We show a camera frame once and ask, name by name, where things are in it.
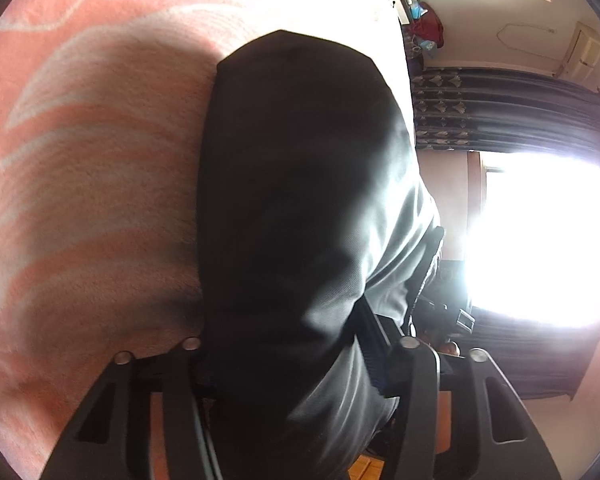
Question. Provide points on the dark red bag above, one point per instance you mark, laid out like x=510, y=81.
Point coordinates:
x=427, y=25

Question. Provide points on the pink leaf-pattern blanket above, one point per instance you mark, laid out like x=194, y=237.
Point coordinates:
x=80, y=160

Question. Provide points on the bright window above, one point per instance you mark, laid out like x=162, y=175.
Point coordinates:
x=535, y=235

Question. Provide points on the cream wall box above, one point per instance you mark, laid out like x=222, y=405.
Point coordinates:
x=580, y=50

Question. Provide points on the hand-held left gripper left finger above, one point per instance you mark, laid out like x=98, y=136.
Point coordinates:
x=180, y=375

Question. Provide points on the dark patterned curtain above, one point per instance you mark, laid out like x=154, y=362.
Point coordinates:
x=505, y=110

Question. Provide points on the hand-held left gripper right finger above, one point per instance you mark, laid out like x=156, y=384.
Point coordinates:
x=377, y=365

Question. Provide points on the black quilted pants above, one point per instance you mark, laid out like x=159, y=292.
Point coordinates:
x=290, y=185

